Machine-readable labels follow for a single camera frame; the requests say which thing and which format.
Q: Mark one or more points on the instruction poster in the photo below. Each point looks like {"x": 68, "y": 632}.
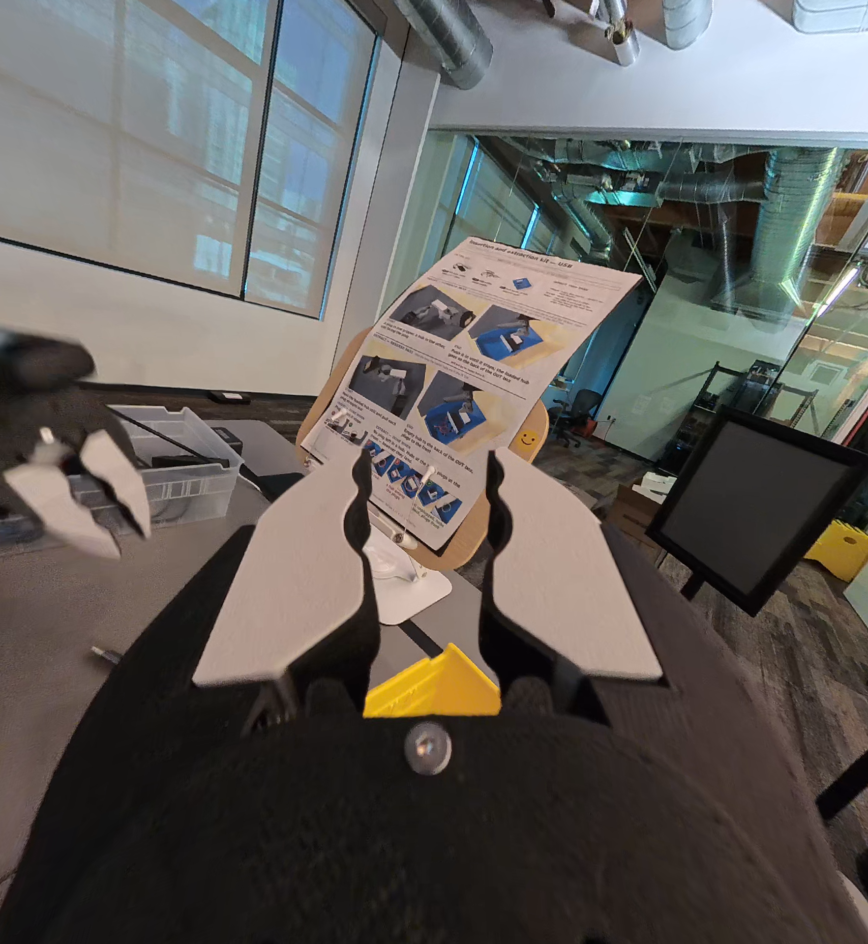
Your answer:
{"x": 463, "y": 369}

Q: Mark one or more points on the white stand base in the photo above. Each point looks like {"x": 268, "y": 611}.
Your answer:
{"x": 412, "y": 590}

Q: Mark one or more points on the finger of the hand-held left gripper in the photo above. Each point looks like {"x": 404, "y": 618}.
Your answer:
{"x": 58, "y": 509}
{"x": 121, "y": 480}

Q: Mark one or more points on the silver ventilation duct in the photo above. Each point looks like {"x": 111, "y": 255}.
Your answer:
{"x": 449, "y": 37}

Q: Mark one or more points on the black flat desk pad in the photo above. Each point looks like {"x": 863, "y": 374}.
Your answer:
{"x": 279, "y": 483}

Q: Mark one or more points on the small black floor box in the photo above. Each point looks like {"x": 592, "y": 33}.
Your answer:
{"x": 229, "y": 397}

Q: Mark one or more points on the yellow plastic bin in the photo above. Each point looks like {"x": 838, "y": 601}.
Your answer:
{"x": 434, "y": 686}

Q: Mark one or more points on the narrow glass window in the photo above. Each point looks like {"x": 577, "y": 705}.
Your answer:
{"x": 493, "y": 192}

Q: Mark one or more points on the yellow floor sign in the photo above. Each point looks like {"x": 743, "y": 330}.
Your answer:
{"x": 840, "y": 553}

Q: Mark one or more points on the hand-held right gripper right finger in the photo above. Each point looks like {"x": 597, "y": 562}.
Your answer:
{"x": 574, "y": 590}

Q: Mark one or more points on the black office chair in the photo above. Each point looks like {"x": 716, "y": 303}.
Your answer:
{"x": 584, "y": 416}

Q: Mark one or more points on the large glass window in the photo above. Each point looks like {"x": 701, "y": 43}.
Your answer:
{"x": 109, "y": 133}

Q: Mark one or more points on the black floor stand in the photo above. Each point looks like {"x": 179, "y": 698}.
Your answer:
{"x": 862, "y": 775}

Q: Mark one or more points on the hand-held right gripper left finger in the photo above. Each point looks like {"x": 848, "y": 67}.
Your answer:
{"x": 286, "y": 590}

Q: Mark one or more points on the black monitor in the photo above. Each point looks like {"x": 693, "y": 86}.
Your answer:
{"x": 759, "y": 502}

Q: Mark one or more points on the yellow smiley sticker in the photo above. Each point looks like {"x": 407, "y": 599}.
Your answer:
{"x": 527, "y": 440}

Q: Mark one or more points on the clear plastic bin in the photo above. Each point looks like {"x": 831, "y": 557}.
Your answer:
{"x": 183, "y": 443}

